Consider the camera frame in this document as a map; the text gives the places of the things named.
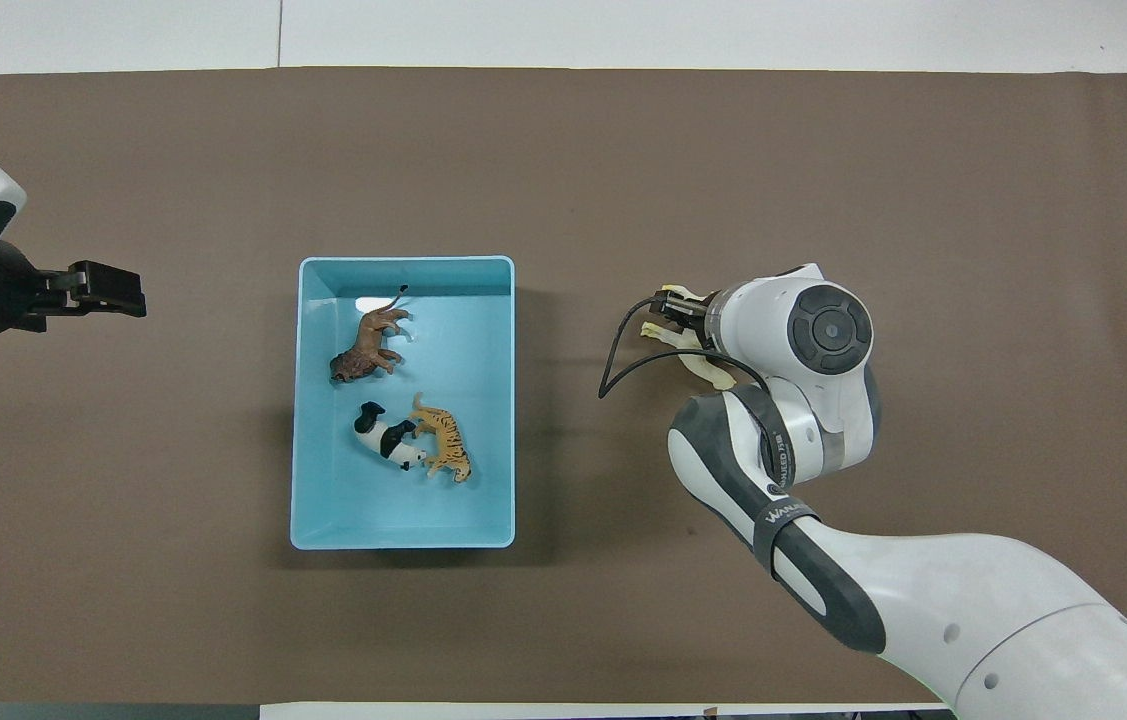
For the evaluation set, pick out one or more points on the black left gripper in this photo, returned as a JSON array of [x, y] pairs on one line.
[[8, 295]]

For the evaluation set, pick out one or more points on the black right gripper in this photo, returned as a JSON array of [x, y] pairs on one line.
[[701, 310]]

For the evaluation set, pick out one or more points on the cream white horse toy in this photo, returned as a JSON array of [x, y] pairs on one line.
[[713, 372]]

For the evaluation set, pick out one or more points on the brown lion toy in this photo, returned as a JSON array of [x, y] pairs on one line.
[[368, 345]]

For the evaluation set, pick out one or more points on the orange striped tiger toy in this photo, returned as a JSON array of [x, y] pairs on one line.
[[445, 440]]

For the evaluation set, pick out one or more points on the black white panda toy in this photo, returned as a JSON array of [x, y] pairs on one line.
[[385, 440]]

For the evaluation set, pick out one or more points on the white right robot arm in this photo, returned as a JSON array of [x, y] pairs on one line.
[[923, 590]]

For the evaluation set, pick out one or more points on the light blue storage box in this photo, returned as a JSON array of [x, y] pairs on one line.
[[483, 500]]

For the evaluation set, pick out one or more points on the brown table mat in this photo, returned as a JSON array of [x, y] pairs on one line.
[[623, 150]]

